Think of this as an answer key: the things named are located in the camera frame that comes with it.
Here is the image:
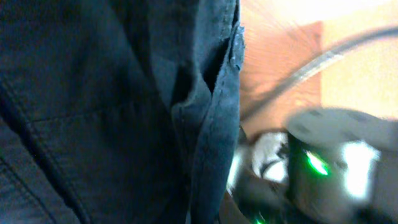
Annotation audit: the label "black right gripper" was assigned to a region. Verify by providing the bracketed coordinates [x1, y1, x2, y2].
[225, 128, 311, 224]

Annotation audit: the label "navy blue shorts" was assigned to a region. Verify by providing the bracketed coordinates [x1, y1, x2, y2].
[1, 0, 244, 223]

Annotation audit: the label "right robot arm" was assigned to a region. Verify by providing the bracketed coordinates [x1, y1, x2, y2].
[226, 108, 397, 223]

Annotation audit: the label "black right camera cable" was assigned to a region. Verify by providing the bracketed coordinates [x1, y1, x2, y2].
[241, 24, 398, 122]

